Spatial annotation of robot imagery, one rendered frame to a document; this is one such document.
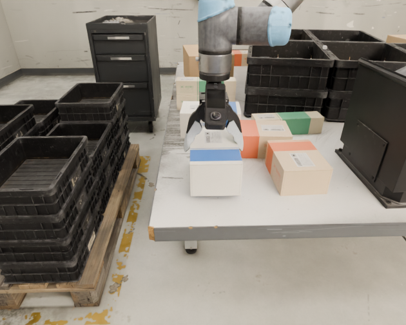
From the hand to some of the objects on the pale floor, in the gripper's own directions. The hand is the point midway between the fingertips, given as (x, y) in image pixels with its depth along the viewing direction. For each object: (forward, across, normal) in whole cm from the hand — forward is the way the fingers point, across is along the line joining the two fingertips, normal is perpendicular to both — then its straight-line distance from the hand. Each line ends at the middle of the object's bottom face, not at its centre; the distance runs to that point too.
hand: (213, 153), depth 79 cm
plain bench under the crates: (+78, -64, -62) cm, 118 cm away
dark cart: (+77, +61, -207) cm, 229 cm away
